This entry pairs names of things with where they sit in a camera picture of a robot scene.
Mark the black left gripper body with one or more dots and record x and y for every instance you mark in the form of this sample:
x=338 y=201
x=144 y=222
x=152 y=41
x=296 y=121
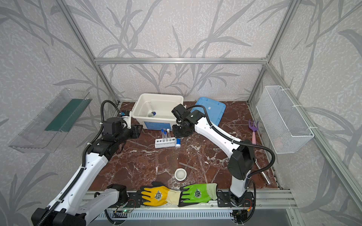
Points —
x=136 y=131

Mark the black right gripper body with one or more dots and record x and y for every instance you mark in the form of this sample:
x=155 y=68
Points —
x=183 y=131

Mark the white blue label bottle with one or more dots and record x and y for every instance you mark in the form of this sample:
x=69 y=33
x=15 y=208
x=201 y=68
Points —
x=177 y=143

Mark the white test tube rack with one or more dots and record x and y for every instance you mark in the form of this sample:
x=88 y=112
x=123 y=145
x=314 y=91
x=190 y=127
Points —
x=163 y=143

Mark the large white ceramic dish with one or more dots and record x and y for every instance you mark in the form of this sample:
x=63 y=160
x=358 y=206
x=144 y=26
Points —
x=180 y=174

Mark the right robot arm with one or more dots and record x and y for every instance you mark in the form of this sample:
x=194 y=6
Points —
x=240 y=153

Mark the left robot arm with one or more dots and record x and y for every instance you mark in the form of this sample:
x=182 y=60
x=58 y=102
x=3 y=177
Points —
x=66 y=209

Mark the white plastic storage bin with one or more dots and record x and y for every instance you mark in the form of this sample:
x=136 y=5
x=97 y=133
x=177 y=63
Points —
x=162 y=104

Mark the blue plastic bin lid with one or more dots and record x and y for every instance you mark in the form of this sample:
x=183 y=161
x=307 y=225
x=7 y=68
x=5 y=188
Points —
x=214 y=109

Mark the yellow work glove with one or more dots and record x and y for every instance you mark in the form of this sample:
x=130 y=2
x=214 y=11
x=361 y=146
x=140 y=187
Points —
x=157 y=194

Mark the green work glove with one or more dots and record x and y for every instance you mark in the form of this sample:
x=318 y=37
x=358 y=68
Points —
x=197 y=193

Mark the metal tongs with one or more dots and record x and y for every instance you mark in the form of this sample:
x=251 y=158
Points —
x=266 y=178

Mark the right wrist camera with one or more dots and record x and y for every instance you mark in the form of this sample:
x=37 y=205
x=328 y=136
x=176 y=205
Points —
x=180 y=113

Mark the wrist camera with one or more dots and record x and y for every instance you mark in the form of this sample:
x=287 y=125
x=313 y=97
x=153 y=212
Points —
x=126 y=115
x=180 y=113

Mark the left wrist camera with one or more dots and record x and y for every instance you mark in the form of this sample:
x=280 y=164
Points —
x=126 y=115

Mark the aluminium frame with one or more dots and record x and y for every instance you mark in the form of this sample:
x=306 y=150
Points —
x=345 y=177

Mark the clear wall shelf green mat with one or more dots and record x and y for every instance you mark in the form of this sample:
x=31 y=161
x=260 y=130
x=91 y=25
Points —
x=48 y=129

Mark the white wire mesh basket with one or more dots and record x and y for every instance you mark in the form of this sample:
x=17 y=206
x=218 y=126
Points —
x=287 y=130

